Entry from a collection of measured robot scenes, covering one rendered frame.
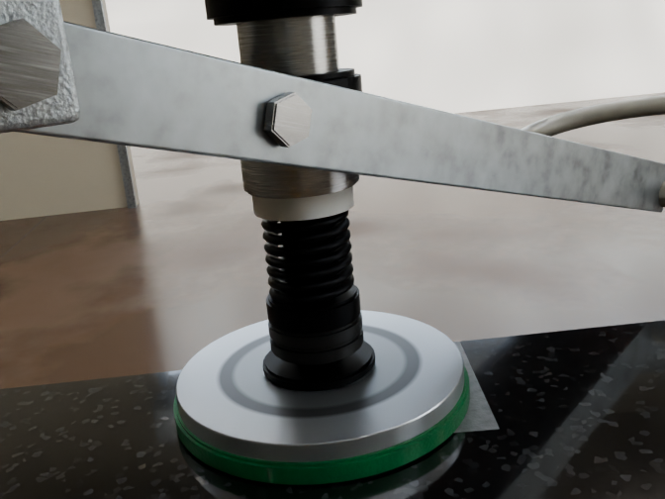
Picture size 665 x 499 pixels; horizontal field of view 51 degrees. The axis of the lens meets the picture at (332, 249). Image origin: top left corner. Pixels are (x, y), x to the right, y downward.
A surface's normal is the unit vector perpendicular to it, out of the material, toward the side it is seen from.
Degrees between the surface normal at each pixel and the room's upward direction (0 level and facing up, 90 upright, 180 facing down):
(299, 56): 90
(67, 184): 90
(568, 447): 0
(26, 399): 0
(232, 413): 0
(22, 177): 90
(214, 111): 90
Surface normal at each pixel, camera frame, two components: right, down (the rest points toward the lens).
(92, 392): -0.08, -0.95
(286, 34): 0.03, 0.29
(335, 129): 0.66, 0.17
